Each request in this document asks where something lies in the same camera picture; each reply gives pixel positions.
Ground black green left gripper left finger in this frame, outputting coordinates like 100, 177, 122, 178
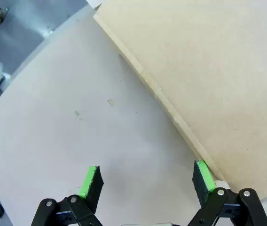
31, 165, 105, 226

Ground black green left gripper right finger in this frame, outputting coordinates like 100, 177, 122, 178
187, 160, 267, 226

